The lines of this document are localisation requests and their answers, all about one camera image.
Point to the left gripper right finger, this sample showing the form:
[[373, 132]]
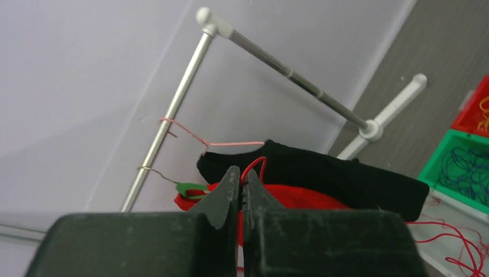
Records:
[[278, 241]]

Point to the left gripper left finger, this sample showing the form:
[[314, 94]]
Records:
[[199, 242]]

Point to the red t-shirt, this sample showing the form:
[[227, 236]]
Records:
[[289, 196]]

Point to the green clothes hanger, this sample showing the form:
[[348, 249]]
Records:
[[184, 189]]

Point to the pink clothes hanger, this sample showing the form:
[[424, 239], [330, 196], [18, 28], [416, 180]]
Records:
[[209, 144]]

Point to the black t-shirt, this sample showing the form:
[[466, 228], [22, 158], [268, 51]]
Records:
[[350, 182]]

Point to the garment rack centre pole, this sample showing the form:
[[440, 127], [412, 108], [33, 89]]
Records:
[[370, 130]]

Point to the white plastic bin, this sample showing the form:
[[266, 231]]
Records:
[[452, 238]]

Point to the green plastic bin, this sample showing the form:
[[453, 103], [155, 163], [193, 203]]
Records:
[[458, 168]]

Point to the garment rack top bar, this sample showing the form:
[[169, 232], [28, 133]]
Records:
[[209, 30]]

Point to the red plastic bin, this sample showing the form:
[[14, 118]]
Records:
[[473, 117]]

